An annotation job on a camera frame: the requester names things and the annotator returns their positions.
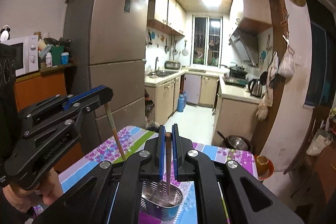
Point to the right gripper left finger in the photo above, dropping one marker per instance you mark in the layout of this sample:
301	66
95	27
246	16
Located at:
110	193

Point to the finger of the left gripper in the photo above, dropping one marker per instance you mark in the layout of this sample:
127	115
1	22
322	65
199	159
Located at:
99	91
78	111

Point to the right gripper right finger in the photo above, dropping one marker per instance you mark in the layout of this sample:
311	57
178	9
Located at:
226	192

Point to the bamboo chopstick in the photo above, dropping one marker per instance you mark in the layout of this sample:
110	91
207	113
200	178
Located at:
168	142
114	131

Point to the kitchen window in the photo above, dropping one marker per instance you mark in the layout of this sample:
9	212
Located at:
207	41

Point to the person left hand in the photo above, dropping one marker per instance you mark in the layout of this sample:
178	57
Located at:
47	192

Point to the orange bowl on floor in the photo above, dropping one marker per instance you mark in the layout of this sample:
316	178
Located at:
264	166

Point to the blue lidded jar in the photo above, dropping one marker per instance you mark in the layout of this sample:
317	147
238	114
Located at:
64	58

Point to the blue perforated utensil holder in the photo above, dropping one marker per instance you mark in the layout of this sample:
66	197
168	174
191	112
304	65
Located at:
158	202

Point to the floral striped tablecloth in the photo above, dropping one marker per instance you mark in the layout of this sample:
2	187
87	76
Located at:
111	193

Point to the orange wooden cabinet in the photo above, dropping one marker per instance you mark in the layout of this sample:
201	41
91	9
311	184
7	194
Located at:
40	90

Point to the green box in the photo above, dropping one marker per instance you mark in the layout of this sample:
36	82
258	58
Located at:
56	53

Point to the white medicine bottle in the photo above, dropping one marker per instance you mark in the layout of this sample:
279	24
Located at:
48	60

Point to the steel bowl on floor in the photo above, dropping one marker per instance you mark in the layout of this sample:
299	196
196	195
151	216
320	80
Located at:
236	142

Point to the silver three-door refrigerator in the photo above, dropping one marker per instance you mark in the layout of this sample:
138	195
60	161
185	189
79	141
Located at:
108	45

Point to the white microwave oven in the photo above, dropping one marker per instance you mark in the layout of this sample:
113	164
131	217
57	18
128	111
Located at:
27	54

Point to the dark wooden side table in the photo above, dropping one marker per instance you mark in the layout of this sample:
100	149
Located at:
321	188

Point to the silver toaster oven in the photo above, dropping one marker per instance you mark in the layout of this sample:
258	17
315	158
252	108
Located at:
172	64

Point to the blue water jug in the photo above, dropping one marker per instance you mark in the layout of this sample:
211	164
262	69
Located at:
181	102

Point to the panda alarm clock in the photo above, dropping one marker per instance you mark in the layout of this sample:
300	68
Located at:
5	33

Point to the steel electric kettle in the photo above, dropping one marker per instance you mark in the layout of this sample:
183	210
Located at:
255	88

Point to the black wok on stove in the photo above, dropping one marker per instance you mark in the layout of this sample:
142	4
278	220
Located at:
237	72

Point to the white hanging plastic bag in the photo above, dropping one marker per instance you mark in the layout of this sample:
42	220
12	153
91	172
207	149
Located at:
286	68

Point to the steel range hood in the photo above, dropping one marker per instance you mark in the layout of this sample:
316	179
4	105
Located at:
246	47

